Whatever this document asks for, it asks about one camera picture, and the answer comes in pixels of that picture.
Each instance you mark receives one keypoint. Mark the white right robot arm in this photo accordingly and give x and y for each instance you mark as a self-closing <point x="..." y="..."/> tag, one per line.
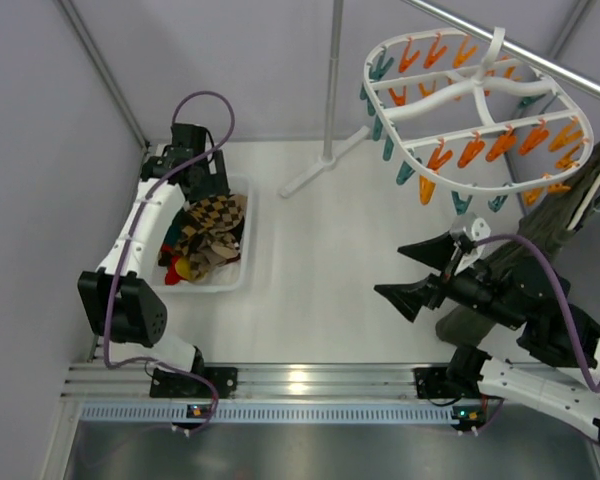
<point x="529" y="297"/>

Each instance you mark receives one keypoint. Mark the white oval clip hanger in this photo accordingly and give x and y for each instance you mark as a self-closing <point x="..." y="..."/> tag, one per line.
<point x="467" y="117"/>

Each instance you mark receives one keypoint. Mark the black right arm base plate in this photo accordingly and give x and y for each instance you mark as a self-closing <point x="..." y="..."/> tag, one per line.
<point x="441" y="382"/>

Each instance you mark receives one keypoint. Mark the dark teal sock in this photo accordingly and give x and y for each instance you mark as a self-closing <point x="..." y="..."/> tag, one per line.
<point x="174" y="232"/>

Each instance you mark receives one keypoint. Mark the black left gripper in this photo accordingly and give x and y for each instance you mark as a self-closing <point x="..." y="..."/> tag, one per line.
<point x="212" y="176"/>

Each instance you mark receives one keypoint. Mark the aluminium mounting rail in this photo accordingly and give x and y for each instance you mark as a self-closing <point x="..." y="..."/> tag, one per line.
<point x="268" y="382"/>

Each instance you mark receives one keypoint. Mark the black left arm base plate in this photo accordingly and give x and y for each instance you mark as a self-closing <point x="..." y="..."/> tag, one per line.
<point x="170" y="385"/>

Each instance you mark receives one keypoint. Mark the white plastic laundry basket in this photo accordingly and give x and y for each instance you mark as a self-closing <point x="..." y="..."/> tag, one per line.
<point x="222" y="279"/>

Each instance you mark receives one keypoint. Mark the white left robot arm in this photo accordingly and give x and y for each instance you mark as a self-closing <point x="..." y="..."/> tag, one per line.
<point x="121" y="306"/>

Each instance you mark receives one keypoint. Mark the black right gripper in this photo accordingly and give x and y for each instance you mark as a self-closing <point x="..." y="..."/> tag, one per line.
<point x="440" y="281"/>

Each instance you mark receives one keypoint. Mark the orange brown argyle sock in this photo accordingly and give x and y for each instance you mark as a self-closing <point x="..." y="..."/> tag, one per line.
<point x="217" y="216"/>

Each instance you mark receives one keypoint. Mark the yellow red sock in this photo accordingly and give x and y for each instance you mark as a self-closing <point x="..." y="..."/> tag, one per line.
<point x="179" y="270"/>

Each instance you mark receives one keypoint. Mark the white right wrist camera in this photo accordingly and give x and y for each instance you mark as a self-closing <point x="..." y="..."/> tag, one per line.
<point x="466" y="232"/>

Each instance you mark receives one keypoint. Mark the white drying rack stand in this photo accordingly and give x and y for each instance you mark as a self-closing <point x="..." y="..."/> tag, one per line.
<point x="331" y="152"/>

